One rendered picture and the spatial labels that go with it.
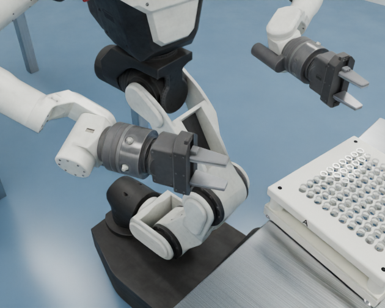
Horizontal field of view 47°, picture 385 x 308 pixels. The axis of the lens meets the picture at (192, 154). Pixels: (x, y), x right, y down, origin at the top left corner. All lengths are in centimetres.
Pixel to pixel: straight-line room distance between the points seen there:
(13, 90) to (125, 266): 101
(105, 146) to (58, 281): 120
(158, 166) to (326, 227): 29
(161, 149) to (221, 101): 202
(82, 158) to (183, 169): 17
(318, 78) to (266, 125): 156
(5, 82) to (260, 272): 53
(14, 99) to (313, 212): 53
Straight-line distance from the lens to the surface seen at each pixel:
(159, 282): 163
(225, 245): 172
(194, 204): 124
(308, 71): 102
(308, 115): 269
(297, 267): 79
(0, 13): 88
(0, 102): 81
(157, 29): 105
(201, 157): 72
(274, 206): 83
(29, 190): 228
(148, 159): 74
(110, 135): 76
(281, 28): 108
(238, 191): 128
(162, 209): 167
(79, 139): 79
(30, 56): 313
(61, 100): 81
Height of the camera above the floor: 153
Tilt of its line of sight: 41 degrees down
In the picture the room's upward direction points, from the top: straight up
